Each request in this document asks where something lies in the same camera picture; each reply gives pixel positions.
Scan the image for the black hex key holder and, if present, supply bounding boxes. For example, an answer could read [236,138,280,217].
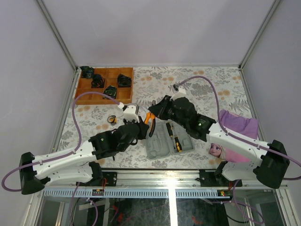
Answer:
[110,116,117,125]

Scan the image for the grey plastic tool case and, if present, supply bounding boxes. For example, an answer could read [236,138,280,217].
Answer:
[145,121,195,160]

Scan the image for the black tape roll right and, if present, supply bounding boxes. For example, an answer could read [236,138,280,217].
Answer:
[117,74,132,88]

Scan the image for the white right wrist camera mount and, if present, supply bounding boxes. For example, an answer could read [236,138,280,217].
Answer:
[171,84,186,100]

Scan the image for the black tape roll top-left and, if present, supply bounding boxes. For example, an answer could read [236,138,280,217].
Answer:
[80,66,94,79]

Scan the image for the black electrical tape roll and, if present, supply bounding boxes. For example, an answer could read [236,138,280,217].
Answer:
[107,115,116,125]

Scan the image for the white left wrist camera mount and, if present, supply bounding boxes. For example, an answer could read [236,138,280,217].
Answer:
[118,102,139,122]

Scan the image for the purple princess print bag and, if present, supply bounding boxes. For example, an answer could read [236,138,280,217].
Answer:
[209,109,259,163]

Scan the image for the orange black pliers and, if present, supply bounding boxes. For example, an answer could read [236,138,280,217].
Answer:
[143,112,157,137]

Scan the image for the small black yellow screwdriver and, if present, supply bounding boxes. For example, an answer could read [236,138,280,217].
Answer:
[166,122,176,149]

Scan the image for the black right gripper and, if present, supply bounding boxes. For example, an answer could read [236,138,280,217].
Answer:
[149,96,188,129]

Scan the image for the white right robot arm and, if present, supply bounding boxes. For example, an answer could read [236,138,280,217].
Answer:
[148,96,290,189]

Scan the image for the large black yellow screwdriver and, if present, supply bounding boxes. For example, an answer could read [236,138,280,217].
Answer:
[174,137,182,152]

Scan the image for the black blue tape roll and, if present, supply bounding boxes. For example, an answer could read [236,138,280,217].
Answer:
[103,85,117,99]

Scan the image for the aluminium front rail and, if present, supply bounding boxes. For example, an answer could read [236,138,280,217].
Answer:
[42,168,289,189]

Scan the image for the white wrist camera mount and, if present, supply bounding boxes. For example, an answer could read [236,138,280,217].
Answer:
[171,84,186,100]
[118,102,139,122]

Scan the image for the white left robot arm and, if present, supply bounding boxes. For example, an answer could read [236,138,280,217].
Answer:
[19,121,149,195]

